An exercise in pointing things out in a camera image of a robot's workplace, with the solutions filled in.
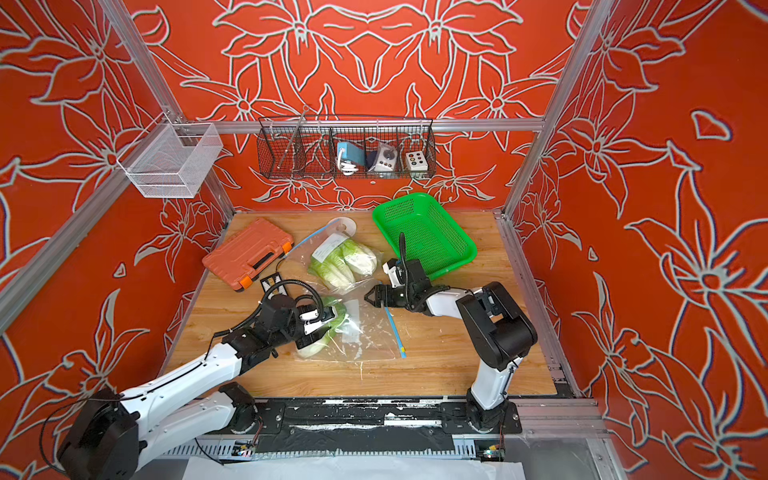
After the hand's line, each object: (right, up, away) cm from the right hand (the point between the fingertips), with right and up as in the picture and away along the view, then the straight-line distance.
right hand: (369, 298), depth 90 cm
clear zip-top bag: (-12, +10, +4) cm, 16 cm away
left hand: (-13, -3, -7) cm, 15 cm away
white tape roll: (-11, +24, +23) cm, 35 cm away
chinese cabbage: (-13, -10, -12) cm, 21 cm away
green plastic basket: (+23, +19, +21) cm, 36 cm away
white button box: (+15, +43, +4) cm, 46 cm away
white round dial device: (+5, +43, 0) cm, 43 cm away
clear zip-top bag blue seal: (-2, -9, -3) cm, 10 cm away
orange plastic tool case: (-45, +12, +9) cm, 47 cm away
